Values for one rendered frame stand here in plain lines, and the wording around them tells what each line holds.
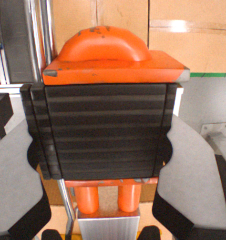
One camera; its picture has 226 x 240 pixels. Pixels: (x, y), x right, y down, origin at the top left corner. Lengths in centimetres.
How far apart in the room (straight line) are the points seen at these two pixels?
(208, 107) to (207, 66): 86
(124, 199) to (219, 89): 160
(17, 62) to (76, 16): 59
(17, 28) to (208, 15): 98
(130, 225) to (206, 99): 156
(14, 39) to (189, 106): 138
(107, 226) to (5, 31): 117
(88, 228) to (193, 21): 81
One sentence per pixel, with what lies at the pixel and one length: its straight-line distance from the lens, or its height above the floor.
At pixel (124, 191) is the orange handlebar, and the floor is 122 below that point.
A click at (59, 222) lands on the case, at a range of 51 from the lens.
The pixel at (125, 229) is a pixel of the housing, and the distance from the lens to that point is 21.
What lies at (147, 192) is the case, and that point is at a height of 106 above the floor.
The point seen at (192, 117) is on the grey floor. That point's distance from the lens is 174.
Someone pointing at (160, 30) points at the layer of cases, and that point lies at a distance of 82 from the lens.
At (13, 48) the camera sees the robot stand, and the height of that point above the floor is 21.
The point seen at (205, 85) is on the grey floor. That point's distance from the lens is 164.
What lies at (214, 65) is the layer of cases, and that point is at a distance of 96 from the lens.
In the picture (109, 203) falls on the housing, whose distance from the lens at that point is 20.
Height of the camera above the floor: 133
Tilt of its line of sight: 58 degrees down
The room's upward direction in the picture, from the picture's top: 174 degrees clockwise
